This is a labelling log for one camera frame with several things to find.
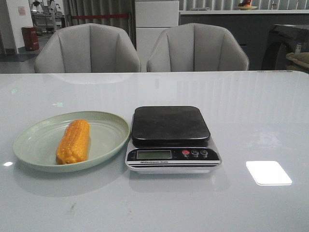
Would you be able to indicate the orange corn cob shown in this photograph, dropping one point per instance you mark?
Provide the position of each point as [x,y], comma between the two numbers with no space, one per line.
[73,146]

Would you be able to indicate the black silver kitchen scale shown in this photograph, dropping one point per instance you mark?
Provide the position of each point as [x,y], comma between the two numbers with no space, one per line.
[171,140]

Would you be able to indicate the right grey upholstered chair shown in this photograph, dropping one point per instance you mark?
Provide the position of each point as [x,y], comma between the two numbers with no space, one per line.
[197,47]

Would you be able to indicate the grey upholstered chair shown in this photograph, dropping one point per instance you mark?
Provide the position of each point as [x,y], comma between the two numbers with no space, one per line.
[88,48]
[197,47]

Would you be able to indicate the pale green round plate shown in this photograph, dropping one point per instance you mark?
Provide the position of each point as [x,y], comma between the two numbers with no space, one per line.
[36,146]

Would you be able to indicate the left grey upholstered chair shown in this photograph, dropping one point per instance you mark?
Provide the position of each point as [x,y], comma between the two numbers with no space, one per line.
[88,48]

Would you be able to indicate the white cabinet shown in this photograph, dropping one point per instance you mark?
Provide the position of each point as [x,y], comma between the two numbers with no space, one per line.
[151,18]

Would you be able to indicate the red barrier belt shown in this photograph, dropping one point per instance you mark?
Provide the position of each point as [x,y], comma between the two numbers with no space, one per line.
[108,16]

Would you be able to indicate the grey white-topped counter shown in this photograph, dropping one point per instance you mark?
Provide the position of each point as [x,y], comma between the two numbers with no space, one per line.
[249,27]

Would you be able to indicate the fruit bowl on counter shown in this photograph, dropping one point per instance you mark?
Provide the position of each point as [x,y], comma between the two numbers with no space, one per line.
[245,5]

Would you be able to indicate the red trash bin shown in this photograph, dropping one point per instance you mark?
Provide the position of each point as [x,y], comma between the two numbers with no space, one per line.
[30,38]

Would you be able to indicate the dark appliance at right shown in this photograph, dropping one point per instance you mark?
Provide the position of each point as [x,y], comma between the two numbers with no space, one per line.
[284,39]

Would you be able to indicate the olive cushion at right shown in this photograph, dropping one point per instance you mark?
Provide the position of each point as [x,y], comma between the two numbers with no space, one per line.
[298,62]

